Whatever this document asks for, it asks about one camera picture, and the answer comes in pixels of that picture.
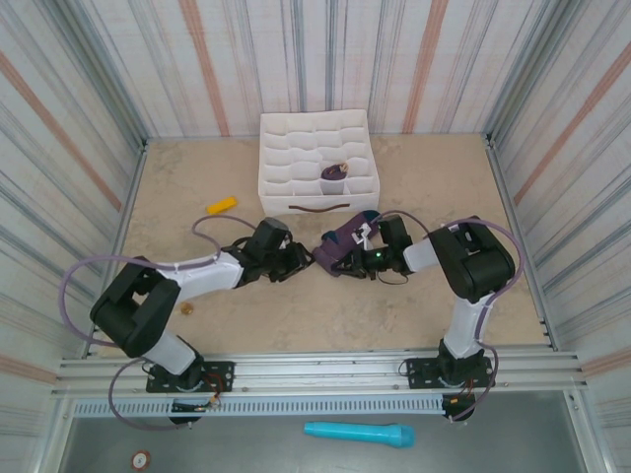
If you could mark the purple sock with orange cuff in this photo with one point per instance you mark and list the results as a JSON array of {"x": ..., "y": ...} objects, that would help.
[{"x": 328, "y": 253}]

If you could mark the purple sock with beige toe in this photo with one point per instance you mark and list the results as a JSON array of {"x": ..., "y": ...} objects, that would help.
[{"x": 334, "y": 172}]

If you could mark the white fabric divider box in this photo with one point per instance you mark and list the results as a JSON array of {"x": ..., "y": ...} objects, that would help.
[{"x": 296, "y": 153}]

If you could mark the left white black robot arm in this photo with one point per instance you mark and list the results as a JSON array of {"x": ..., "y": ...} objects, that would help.
[{"x": 207, "y": 276}]

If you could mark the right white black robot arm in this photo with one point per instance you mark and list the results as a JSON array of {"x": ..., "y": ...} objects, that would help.
[{"x": 473, "y": 325}]

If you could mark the yellow wooden block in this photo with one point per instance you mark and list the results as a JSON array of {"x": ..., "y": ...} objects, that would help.
[{"x": 222, "y": 205}]

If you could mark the small gold coin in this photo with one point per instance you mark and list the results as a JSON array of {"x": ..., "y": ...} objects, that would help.
[{"x": 187, "y": 309}]

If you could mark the teal toy microphone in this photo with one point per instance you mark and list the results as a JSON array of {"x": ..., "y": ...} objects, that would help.
[{"x": 355, "y": 432}]

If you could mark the round white red disc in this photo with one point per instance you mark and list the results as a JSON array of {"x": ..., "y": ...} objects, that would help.
[{"x": 140, "y": 459}]

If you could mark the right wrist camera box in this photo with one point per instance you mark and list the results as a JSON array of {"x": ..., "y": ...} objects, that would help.
[{"x": 362, "y": 235}]

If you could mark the aluminium mounting rail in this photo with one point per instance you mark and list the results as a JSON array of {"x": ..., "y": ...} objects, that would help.
[{"x": 320, "y": 374}]

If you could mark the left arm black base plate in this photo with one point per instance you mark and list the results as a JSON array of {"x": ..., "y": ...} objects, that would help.
[{"x": 219, "y": 375}]

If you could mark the aluminium side frame bar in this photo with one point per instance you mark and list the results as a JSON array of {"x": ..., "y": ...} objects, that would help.
[
  {"x": 513, "y": 222},
  {"x": 123, "y": 226}
]

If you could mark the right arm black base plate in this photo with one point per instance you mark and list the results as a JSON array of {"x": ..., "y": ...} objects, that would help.
[{"x": 419, "y": 373}]

